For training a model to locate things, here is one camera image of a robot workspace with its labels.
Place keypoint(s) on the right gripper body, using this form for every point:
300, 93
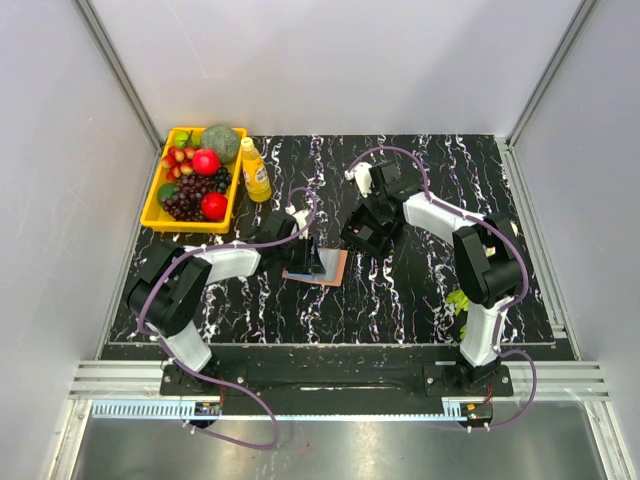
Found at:
373, 202

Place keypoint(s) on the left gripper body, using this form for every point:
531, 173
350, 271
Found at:
290, 255

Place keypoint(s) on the pink leather card holder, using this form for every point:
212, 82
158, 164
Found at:
333, 261

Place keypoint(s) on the black card box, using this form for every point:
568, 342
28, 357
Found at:
369, 231

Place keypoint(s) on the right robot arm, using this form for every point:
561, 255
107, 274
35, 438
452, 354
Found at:
487, 258

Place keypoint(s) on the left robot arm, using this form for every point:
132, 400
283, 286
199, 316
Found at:
168, 288

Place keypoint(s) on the yellow juice bottle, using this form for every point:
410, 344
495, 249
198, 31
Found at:
255, 174

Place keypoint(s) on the red pomegranate lower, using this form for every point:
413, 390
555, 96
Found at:
214, 206

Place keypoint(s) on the red pomegranate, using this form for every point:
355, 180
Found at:
214, 206
206, 162

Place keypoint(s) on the small black grape bunch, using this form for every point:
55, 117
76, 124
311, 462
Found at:
222, 180

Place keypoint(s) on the dark purple grape bunch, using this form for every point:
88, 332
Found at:
185, 205

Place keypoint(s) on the red pomegranate upper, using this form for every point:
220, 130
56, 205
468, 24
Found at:
206, 162

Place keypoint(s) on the green melon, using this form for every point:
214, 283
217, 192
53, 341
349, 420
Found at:
224, 140

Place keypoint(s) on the small red fruit bunch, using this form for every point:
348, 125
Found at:
177, 163

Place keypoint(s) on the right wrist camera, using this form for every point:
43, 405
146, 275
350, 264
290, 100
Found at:
361, 176

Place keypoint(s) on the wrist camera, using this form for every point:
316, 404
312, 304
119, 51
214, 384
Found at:
361, 176
300, 216

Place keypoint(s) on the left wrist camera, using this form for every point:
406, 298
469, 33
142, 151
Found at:
300, 216

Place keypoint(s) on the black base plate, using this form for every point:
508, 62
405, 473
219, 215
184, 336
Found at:
347, 380

